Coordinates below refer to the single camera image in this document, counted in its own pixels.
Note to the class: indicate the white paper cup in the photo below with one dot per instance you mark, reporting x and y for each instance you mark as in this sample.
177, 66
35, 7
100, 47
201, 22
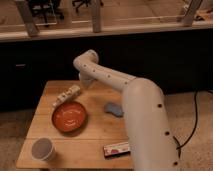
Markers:
43, 150

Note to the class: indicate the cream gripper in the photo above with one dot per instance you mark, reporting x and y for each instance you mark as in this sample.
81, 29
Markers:
85, 80

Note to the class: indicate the red and white box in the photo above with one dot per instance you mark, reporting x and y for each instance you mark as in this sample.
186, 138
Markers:
116, 149

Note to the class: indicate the black office chair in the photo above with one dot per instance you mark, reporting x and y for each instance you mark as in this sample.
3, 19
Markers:
43, 7
78, 3

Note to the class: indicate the blue sponge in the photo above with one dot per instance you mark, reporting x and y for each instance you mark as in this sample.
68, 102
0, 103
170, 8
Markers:
114, 109

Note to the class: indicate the wooden table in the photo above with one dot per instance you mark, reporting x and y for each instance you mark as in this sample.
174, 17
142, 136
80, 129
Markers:
83, 148

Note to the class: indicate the black office chair right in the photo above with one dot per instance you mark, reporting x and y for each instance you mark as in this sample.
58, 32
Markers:
78, 3

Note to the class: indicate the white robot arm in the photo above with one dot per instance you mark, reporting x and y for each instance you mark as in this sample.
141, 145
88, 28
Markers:
152, 145

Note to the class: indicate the orange ceramic bowl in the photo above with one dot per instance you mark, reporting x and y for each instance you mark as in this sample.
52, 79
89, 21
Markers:
69, 116

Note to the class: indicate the dark cabinet counter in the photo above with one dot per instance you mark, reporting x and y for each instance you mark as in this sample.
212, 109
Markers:
177, 61

